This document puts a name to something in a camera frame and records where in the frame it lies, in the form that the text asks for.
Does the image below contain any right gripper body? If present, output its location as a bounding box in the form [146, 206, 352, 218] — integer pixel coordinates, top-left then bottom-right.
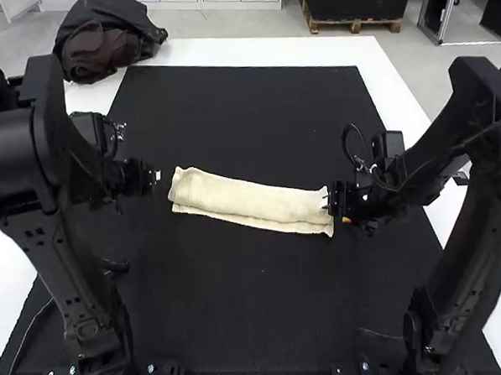
[325, 178, 382, 236]

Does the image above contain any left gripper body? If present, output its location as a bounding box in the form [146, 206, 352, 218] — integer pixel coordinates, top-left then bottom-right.
[112, 156, 159, 198]

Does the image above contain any pale towel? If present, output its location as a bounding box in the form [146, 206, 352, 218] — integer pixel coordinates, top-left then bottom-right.
[165, 157, 337, 247]

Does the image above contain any black mat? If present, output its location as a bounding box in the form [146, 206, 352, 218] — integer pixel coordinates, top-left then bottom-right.
[0, 47, 501, 375]

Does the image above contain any black jacket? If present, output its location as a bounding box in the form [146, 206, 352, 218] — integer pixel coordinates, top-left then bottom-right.
[49, 0, 171, 85]

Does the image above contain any wooden pallet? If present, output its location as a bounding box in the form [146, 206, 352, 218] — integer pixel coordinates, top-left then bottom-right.
[297, 0, 405, 38]

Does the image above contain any grey cupboard with open door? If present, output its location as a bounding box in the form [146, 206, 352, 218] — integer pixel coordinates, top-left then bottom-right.
[0, 0, 46, 23]

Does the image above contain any grey framed trolley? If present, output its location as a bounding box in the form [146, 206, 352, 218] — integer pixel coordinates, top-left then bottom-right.
[415, 0, 501, 49]

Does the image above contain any black cable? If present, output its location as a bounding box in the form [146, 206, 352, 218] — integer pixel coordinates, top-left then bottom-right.
[341, 122, 379, 174]

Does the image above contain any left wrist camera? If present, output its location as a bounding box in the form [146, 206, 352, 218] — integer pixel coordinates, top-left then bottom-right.
[68, 109, 131, 159]

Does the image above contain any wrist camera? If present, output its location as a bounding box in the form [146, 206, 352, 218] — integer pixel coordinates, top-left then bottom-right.
[371, 129, 406, 170]
[68, 109, 131, 159]

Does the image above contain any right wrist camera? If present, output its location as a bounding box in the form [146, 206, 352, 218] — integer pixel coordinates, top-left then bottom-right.
[371, 129, 406, 170]

